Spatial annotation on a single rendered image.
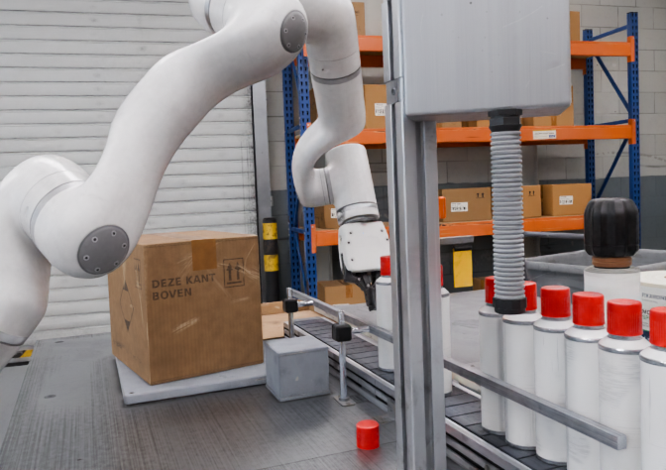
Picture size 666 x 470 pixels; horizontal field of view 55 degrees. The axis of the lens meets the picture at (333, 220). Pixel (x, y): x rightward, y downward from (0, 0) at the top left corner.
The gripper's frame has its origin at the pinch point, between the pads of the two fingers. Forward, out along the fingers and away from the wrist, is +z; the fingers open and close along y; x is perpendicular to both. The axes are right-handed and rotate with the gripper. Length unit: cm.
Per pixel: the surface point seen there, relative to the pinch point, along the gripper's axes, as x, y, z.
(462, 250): -36.8, -2.0, 0.4
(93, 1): 307, -35, -289
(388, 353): -6.9, -2.5, 11.0
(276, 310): 75, 1, -12
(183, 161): 343, 22, -176
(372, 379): -6.0, -6.0, 14.9
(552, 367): -50, -2, 18
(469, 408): -26.2, -0.1, 21.7
